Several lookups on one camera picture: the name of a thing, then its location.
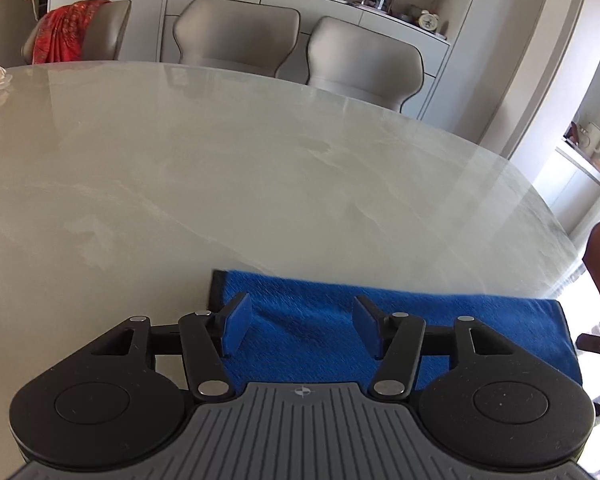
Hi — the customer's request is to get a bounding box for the red patterned cloth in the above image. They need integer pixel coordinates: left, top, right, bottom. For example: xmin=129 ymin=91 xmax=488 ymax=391
xmin=32 ymin=0 xmax=112 ymax=65

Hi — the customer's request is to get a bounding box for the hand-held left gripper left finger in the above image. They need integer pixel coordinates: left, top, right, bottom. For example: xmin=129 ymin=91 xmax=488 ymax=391
xmin=87 ymin=292 xmax=254 ymax=402

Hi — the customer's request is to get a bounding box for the pale ceramic jug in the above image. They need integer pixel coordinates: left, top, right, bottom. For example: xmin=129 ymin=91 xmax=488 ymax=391
xmin=577 ymin=122 xmax=600 ymax=159

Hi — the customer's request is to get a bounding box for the white sideboard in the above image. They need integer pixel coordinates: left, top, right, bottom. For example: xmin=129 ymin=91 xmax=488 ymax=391
xmin=159 ymin=0 xmax=451 ymax=131

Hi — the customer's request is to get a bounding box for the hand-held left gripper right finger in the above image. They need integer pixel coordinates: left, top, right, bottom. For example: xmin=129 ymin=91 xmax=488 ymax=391
xmin=352 ymin=295 xmax=521 ymax=401

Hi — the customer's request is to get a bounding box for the blue and grey towel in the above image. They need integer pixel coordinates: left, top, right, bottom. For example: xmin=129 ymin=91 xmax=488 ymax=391
xmin=207 ymin=269 xmax=584 ymax=394

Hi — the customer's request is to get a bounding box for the white side cabinet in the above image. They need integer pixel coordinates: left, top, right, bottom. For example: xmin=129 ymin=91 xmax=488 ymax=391
xmin=530 ymin=144 xmax=600 ymax=236

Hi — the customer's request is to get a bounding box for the beige dining chair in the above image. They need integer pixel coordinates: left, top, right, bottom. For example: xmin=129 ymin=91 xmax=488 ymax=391
xmin=172 ymin=0 xmax=301 ymax=80
xmin=305 ymin=15 xmax=426 ymax=114

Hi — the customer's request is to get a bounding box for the beige chair with red cloth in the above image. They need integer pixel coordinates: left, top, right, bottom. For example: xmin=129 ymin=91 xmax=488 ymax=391
xmin=20 ymin=0 xmax=133 ymax=65

